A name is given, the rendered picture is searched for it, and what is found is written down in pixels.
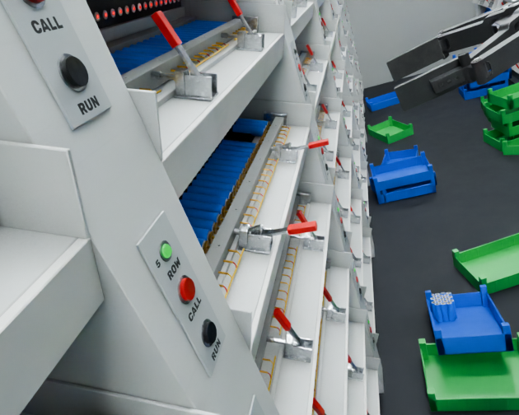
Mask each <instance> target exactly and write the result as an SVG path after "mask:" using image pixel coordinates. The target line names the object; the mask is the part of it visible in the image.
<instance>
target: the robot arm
mask: <svg viewBox="0 0 519 415"><path fill-rule="evenodd" d="M477 44H481V45H480V46H479V47H478V48H477V49H475V50H474V51H473V52H472V53H470V54H469V52H467V53H463V54H461V55H459V54H458V55H457V57H456V58H454V59H452V60H450V61H448V62H446V63H444V64H441V65H439V66H437V67H435V68H433V69H431V70H429V71H427V72H424V73H422V74H420V75H418V76H416V77H414V78H412V79H410V80H408V81H406V82H403V83H401V84H399V85H398V86H395V88H394V89H395V93H396V95H397V97H398V99H399V102H400V104H401V107H402V109H403V111H407V110H410V109H413V108H414V107H416V106H418V105H421V104H423V103H425V102H428V101H430V100H432V99H435V98H437V97H439V96H442V95H444V94H446V93H447V92H450V91H453V90H455V89H457V88H459V87H461V86H464V85H466V84H468V83H473V82H477V84H478V85H483V84H486V83H487V82H489V81H491V80H492V79H494V78H495V77H497V76H498V75H500V74H501V73H503V72H505V71H507V70H508V69H509V68H511V67H513V66H514V65H516V64H517V63H519V0H512V1H510V2H509V3H507V4H505V5H503V6H501V7H499V8H496V9H494V10H492V11H490V12H486V13H484V14H482V15H479V16H476V17H474V18H471V19H469V20H467V21H464V22H461V23H460V24H457V25H455V26H452V27H449V28H447V29H445V30H440V31H439V32H438V36H436V37H434V38H432V39H430V40H428V41H426V42H424V43H422V44H420V45H418V46H416V47H414V48H412V49H410V50H408V51H406V52H404V53H402V54H400V55H398V56H396V57H394V58H392V59H391V60H389V61H387V62H386V64H387V67H388V68H389V70H390V74H391V76H392V78H393V80H394V82H396V81H398V80H399V79H401V78H403V77H406V76H408V75H410V74H412V73H414V72H417V71H418V70H420V69H422V68H425V67H427V66H428V65H430V64H433V63H435V62H437V61H439V60H441V59H446V58H447V57H448V56H449V53H450V52H453V51H457V50H460V49H465V48H468V47H471V46H474V45H477ZM490 69H491V71H489V70H490Z"/></svg>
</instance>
